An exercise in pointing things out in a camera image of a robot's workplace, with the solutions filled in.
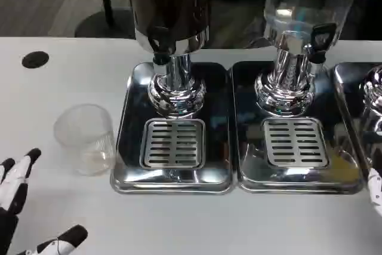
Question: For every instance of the steel drip grid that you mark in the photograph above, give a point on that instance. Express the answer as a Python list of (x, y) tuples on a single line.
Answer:
[(295, 143), (173, 144)]

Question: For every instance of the drink dispenser with dark tank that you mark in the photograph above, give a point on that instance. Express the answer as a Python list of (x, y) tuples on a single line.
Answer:
[(170, 4)]

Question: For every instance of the black tap of dark dispenser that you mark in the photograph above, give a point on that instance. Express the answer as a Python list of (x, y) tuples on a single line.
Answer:
[(161, 58)]

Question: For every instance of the black tap of clear dispenser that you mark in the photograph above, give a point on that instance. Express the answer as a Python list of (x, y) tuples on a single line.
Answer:
[(320, 40)]

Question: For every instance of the drink dispenser with clear tank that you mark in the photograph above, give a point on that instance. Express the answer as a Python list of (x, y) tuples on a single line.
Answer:
[(301, 1)]

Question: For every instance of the black stand with round base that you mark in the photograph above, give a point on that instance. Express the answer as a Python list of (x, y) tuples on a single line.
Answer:
[(98, 26)]

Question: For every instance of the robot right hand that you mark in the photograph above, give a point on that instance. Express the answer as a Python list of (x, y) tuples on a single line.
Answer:
[(376, 186)]

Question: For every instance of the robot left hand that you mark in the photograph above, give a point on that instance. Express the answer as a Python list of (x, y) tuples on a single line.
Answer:
[(12, 177)]

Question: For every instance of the steel base tray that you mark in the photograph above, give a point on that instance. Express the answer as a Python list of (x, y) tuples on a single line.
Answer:
[(218, 123), (247, 117), (347, 87)]

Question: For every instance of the clear ribbed glass cup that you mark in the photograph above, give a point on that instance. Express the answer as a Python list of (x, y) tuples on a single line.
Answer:
[(85, 141)]

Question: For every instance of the black round table grommet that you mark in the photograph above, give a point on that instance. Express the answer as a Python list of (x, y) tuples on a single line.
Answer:
[(35, 59)]

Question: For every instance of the chrome drink dispenser column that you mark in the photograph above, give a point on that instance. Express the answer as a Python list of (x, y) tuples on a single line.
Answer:
[(374, 90)]

